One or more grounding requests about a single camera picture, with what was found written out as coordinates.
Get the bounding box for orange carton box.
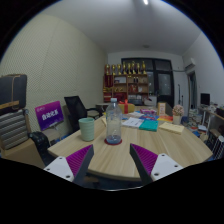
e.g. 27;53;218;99
156;101;167;117

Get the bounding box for pale green cup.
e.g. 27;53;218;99
78;117;96;143

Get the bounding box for purple sign board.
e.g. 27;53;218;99
34;100;65;132

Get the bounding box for flat round red coaster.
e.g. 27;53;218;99
103;137;123;147

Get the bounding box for orange book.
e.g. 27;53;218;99
156;115;174;123

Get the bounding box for white wall air conditioner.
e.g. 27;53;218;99
183;57;197;72

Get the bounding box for pink packet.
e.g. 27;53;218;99
139;108;158;116

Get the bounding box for blue colourful book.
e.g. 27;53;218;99
139;114;159;122

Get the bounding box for black computer monitor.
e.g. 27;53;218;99
199;92;211;107

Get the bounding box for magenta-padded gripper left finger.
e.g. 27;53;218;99
43;143;95;188

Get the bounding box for white stool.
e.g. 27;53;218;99
212;134;224;160

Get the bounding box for black office chair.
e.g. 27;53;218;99
63;95;103;133

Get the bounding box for yellow gift box red ribbon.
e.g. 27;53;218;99
118;98;136;115

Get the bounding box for silver ribbed suitcase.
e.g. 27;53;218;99
0;109;32;151

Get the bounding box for small yellow notepad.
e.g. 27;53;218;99
100;115;108;128

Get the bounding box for cluttered side desk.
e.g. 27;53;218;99
198;104;224;134

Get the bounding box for wooden shelf unit with trophies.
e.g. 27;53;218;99
103;60;149;104

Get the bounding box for large yellow notepad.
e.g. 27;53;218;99
158;121;185;135

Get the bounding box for clear plastic water bottle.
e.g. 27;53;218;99
105;97;123;145

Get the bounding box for dark grey case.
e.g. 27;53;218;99
0;73;28;116

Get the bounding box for pink flower bouquet in cup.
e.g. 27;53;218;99
171;104;185;126

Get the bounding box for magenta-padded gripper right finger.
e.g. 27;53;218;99
129;143;184;187

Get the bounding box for teal book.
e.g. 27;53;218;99
138;119;160;133

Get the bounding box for white printed booklet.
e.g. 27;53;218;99
121;116;145;129

